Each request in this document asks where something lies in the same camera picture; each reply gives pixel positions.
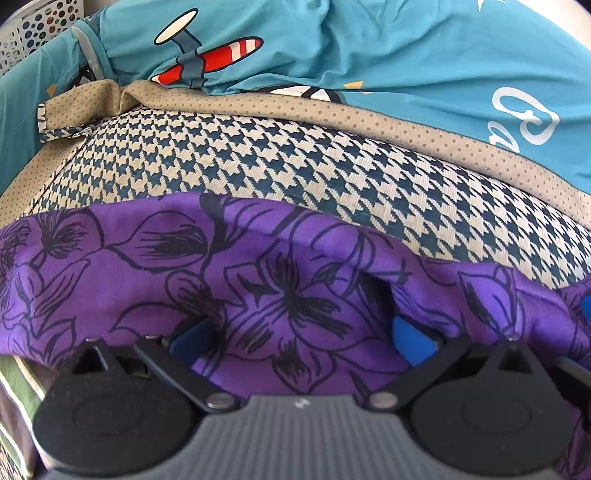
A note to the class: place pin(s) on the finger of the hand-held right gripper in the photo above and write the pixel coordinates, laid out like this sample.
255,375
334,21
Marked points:
586,309

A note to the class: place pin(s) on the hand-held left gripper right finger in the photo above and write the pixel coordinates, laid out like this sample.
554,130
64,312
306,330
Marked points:
411,339

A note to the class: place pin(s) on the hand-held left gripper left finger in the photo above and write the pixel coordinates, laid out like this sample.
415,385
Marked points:
191,339

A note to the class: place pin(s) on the purple floral garment red lining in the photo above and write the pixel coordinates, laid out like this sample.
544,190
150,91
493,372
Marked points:
277,286

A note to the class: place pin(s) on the green brown striped folded shirt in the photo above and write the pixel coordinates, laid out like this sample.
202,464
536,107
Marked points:
18,392

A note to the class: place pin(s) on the teal airplane print bumper cover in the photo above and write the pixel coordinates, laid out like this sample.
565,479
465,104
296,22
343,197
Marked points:
369,46

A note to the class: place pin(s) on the white perforated laundry basket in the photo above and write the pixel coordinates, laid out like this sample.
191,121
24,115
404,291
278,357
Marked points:
27,37

